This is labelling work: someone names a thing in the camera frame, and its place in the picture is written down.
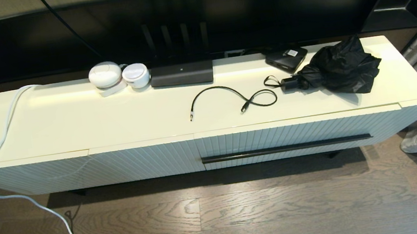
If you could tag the white fluted drawer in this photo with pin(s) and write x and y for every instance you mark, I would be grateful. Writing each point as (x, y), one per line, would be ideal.
(274, 136)

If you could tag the black box with white label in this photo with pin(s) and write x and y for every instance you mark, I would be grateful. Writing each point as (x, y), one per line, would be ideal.
(283, 60)

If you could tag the white TV cabinet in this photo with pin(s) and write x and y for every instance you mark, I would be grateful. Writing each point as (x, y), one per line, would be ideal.
(113, 116)

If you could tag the black umbrella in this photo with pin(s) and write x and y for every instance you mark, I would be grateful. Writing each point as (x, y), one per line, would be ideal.
(341, 65)

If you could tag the large white dome device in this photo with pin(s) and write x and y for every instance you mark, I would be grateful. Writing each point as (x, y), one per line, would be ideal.
(104, 75)

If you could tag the white flat device base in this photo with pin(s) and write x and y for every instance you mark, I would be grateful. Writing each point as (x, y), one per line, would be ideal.
(112, 91)

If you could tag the black television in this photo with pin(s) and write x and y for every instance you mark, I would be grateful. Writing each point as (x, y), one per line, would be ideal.
(259, 15)

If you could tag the small white round device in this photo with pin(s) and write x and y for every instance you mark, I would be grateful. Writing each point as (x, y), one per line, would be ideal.
(136, 76)

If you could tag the black router with antennas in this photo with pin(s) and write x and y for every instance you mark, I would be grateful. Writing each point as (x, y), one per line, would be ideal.
(181, 74)

